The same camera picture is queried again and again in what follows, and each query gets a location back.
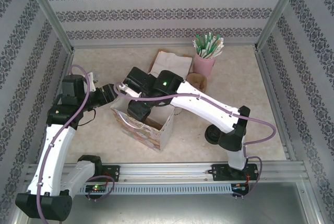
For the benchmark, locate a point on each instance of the stack of pulp cup carriers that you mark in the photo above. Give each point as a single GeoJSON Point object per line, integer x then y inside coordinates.
{"type": "Point", "coordinates": [197, 81]}

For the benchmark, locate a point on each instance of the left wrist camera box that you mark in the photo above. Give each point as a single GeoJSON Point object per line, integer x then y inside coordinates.
{"type": "Point", "coordinates": [93, 77]}

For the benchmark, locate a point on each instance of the wide aluminium base rail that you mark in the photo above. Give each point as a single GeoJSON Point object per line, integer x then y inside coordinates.
{"type": "Point", "coordinates": [167, 171]}

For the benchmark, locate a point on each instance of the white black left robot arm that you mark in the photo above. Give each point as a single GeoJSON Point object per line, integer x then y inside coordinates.
{"type": "Point", "coordinates": [54, 161]}

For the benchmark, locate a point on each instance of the aluminium frame rail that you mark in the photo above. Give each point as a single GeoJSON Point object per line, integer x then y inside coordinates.
{"type": "Point", "coordinates": [68, 59]}
{"type": "Point", "coordinates": [274, 98]}
{"type": "Point", "coordinates": [161, 45]}

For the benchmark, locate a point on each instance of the white napkins on brown tray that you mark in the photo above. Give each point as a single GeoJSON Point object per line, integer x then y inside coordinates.
{"type": "Point", "coordinates": [152, 63]}

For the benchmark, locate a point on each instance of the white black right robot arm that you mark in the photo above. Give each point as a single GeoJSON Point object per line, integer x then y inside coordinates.
{"type": "Point", "coordinates": [208, 106]}

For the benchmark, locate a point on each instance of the white paper wrapped straw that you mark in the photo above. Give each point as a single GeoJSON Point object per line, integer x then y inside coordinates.
{"type": "Point", "coordinates": [196, 44]}
{"type": "Point", "coordinates": [221, 46]}

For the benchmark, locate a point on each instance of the pink cup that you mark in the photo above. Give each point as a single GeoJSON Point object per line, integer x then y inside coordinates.
{"type": "Point", "coordinates": [204, 64]}

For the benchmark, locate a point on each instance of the black plastic cup lid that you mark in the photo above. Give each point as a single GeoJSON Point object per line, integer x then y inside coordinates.
{"type": "Point", "coordinates": [211, 135]}

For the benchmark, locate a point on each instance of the aluminium frame post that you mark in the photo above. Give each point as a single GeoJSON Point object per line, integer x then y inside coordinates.
{"type": "Point", "coordinates": [281, 12]}

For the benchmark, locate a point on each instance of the small circuit board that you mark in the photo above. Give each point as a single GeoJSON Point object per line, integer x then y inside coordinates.
{"type": "Point", "coordinates": [96, 188]}
{"type": "Point", "coordinates": [239, 186]}

